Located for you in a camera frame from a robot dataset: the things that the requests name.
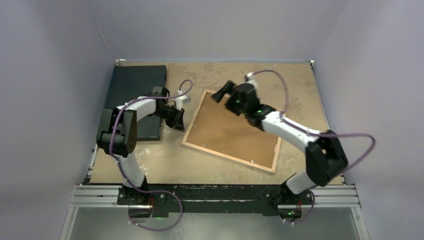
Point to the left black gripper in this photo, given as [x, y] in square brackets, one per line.
[177, 122]

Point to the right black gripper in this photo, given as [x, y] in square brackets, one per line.
[228, 88]

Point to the wooden picture frame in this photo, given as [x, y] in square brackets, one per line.
[228, 155]

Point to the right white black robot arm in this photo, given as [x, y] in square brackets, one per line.
[324, 155]

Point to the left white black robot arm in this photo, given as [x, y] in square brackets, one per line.
[118, 129]

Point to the black flat box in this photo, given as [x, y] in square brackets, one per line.
[130, 82]

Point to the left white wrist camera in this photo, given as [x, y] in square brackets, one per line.
[181, 100]

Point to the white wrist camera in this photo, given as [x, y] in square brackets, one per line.
[250, 79]
[181, 100]

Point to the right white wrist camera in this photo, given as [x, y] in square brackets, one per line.
[250, 79]

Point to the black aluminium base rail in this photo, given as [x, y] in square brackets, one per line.
[267, 200]

